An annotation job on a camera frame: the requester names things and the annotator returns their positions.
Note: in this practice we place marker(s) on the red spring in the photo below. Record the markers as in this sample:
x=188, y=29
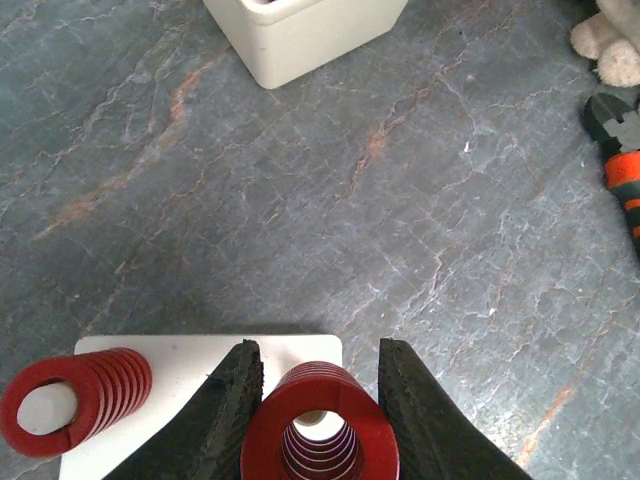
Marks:
x=319, y=423
x=55, y=404

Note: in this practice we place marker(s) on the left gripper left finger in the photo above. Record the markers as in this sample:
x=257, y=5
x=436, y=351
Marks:
x=204, y=439

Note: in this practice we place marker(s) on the orange black pliers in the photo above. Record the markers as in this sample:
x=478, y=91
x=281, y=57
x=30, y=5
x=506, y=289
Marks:
x=614, y=125

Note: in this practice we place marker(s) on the white spring box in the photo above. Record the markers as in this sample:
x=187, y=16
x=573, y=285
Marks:
x=280, y=41

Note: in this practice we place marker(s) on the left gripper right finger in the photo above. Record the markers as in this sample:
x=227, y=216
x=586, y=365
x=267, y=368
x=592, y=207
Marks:
x=435, y=439

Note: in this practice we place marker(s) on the white peg base plate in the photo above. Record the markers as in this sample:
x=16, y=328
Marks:
x=180, y=364

